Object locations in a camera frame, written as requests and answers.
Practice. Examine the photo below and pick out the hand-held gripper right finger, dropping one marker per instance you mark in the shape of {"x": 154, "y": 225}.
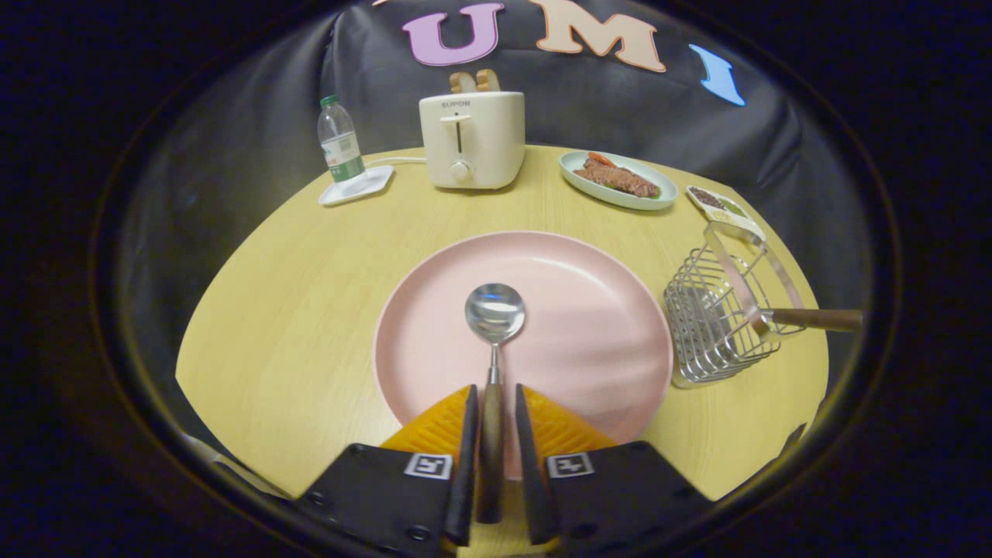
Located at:
{"x": 620, "y": 496}

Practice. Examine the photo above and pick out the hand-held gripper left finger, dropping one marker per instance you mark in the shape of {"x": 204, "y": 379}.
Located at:
{"x": 387, "y": 496}

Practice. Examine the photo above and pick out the large pink plate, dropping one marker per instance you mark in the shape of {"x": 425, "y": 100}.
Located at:
{"x": 589, "y": 333}

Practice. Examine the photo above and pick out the pale green food plate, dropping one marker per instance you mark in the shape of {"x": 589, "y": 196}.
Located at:
{"x": 612, "y": 198}

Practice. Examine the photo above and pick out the white divided spice dish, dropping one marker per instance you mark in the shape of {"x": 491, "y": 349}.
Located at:
{"x": 725, "y": 208}

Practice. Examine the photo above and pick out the white square coaster tray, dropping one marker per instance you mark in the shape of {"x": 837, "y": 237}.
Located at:
{"x": 372, "y": 184}

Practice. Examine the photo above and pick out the brown cooked steak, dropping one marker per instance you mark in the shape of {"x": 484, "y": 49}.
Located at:
{"x": 620, "y": 180}

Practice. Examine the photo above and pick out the red tomato slice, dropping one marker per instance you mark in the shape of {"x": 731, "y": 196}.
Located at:
{"x": 602, "y": 159}

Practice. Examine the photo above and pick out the clear plastic water bottle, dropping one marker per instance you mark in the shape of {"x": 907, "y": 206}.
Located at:
{"x": 339, "y": 147}

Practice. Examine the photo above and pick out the cream white toaster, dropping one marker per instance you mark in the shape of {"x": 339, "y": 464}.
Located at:
{"x": 488, "y": 143}

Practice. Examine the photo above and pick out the toasted bread slice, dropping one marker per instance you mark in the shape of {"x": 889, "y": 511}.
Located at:
{"x": 463, "y": 83}
{"x": 488, "y": 80}

